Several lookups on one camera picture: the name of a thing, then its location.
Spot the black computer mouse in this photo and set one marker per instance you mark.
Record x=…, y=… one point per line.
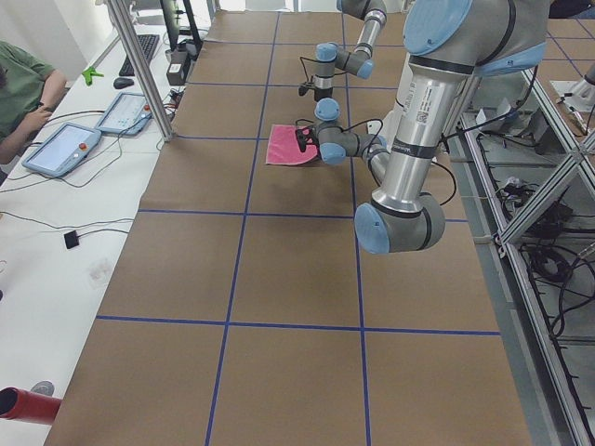
x=122, y=82

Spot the person in green shirt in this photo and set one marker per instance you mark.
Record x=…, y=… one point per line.
x=31, y=89

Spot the pink and grey towel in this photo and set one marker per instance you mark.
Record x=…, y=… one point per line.
x=283, y=147

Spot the black box with label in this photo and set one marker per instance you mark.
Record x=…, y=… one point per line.
x=178, y=68

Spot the near teach pendant tablet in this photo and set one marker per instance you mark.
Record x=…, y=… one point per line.
x=63, y=151

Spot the aluminium frame post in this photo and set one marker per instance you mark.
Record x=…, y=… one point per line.
x=129, y=38

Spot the teach pendant tablet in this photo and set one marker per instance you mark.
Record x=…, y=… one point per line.
x=63, y=151
x=126, y=116

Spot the black monitor stand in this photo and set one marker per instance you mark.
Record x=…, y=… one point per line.
x=180, y=25

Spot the far teach pendant tablet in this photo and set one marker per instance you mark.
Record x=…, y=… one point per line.
x=126, y=116

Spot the green plastic clamp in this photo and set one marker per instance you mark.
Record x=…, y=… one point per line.
x=89, y=74

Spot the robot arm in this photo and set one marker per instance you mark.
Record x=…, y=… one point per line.
x=330, y=57
x=447, y=42

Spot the red cylinder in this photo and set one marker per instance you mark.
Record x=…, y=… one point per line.
x=27, y=406

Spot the small black square puck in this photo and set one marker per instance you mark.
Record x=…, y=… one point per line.
x=71, y=239

